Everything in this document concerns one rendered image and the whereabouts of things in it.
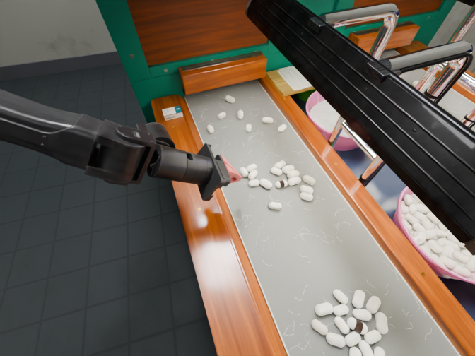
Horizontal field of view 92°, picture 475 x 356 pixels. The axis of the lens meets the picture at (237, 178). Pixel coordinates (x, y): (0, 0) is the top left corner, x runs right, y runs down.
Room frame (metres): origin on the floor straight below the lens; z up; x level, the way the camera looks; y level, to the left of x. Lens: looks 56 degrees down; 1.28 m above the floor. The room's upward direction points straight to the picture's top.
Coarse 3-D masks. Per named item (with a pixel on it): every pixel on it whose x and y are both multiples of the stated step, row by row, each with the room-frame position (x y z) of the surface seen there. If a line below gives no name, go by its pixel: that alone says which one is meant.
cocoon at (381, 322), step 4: (380, 312) 0.04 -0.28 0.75; (376, 316) 0.03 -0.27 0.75; (380, 316) 0.03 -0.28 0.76; (384, 316) 0.03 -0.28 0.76; (376, 320) 0.02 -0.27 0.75; (380, 320) 0.02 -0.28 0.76; (384, 320) 0.02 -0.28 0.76; (376, 324) 0.02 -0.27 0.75; (380, 324) 0.02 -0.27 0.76; (384, 324) 0.02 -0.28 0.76; (376, 328) 0.01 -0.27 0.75; (380, 328) 0.01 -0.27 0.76; (384, 328) 0.01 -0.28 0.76; (380, 332) 0.00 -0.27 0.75; (384, 332) 0.00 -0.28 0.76
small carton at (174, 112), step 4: (168, 108) 0.62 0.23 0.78; (172, 108) 0.62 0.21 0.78; (176, 108) 0.62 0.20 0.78; (180, 108) 0.62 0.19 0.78; (164, 112) 0.59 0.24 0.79; (168, 112) 0.59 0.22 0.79; (172, 112) 0.59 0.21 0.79; (176, 112) 0.59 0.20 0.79; (180, 112) 0.60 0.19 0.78; (164, 116) 0.58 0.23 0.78; (168, 116) 0.58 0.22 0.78; (172, 116) 0.59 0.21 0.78; (176, 116) 0.59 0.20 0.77; (180, 116) 0.60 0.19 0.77
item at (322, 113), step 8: (320, 104) 0.71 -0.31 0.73; (328, 104) 0.71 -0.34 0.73; (312, 112) 0.66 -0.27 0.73; (320, 112) 0.65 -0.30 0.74; (328, 112) 0.66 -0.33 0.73; (336, 112) 0.66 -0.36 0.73; (320, 120) 0.62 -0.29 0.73; (328, 120) 0.61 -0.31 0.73; (336, 120) 0.61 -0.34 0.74; (328, 128) 0.58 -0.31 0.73
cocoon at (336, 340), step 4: (328, 336) 0.00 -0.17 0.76; (332, 336) 0.00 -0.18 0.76; (336, 336) 0.00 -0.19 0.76; (340, 336) 0.00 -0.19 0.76; (328, 340) -0.01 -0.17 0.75; (332, 340) -0.01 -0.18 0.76; (336, 340) -0.01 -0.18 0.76; (340, 340) -0.01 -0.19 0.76; (344, 340) -0.01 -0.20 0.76; (332, 344) -0.01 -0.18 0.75; (336, 344) -0.01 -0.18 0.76; (340, 344) -0.01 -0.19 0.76; (344, 344) -0.01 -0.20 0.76
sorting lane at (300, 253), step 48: (192, 96) 0.74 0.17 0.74; (240, 96) 0.74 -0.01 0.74; (240, 144) 0.50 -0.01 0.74; (288, 144) 0.50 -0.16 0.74; (240, 192) 0.32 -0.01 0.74; (288, 192) 0.32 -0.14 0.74; (336, 192) 0.32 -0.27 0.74; (288, 240) 0.19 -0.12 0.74; (336, 240) 0.19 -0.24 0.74; (288, 288) 0.08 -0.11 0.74; (336, 288) 0.08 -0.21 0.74; (384, 288) 0.08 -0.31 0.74; (288, 336) 0.00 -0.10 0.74; (384, 336) 0.00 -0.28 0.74; (432, 336) 0.00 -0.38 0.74
